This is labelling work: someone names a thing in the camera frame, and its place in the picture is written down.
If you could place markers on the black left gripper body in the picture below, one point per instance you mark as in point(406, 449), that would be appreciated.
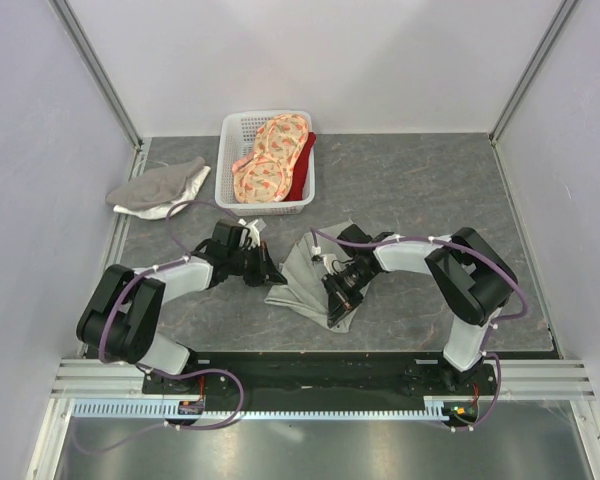
point(249, 264)

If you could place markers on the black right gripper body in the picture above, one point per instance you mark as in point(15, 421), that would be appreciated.
point(346, 285)

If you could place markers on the grey-green cloth napkin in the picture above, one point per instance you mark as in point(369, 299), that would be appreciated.
point(304, 292)

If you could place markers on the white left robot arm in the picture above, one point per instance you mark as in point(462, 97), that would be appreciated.
point(121, 318)

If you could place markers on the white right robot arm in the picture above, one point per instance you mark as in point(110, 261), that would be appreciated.
point(473, 280)

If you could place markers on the white cloth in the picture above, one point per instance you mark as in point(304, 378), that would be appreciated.
point(160, 212)

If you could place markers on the floral mesh laundry bag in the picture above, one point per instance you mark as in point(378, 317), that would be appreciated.
point(265, 174)

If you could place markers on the red cloth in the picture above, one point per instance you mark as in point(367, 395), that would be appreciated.
point(300, 171)

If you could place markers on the grey cloth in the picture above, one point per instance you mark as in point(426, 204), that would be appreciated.
point(156, 186)

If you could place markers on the white perforated plastic basket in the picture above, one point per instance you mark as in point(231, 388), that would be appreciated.
point(236, 141)

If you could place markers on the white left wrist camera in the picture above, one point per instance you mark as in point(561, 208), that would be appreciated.
point(251, 236)

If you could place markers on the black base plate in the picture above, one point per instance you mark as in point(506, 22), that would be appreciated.
point(424, 373)

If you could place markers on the slotted cable duct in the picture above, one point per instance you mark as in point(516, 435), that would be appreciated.
point(162, 409)

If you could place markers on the aluminium frame rail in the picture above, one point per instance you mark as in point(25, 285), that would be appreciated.
point(430, 116)

